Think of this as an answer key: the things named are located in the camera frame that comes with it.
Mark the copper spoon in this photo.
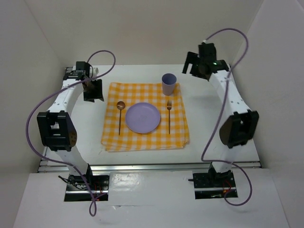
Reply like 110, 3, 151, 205
116, 101, 125, 135

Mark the yellow white checkered cloth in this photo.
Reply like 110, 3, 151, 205
101, 82, 190, 152

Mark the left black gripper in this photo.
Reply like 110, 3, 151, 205
82, 79, 104, 103

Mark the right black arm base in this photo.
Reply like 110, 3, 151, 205
188, 169, 238, 200

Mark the lilac plastic cup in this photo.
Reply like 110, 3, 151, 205
161, 73, 177, 96

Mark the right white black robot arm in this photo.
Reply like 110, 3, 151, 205
182, 41, 259, 186

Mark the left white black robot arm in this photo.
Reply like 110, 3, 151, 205
37, 61, 104, 190

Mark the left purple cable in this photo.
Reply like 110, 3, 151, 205
25, 49, 116, 217

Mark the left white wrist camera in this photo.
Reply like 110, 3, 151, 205
92, 67, 99, 77

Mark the purple cable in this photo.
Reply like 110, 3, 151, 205
201, 28, 253, 207
25, 49, 116, 217

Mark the copper fork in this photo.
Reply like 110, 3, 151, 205
167, 100, 172, 134

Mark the aluminium front rail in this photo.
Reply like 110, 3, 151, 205
38, 161, 261, 172

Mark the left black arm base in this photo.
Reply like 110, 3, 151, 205
58, 174, 110, 202

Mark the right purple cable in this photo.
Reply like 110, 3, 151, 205
201, 28, 253, 207

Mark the lilac plastic plate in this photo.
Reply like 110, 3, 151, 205
125, 102, 161, 134

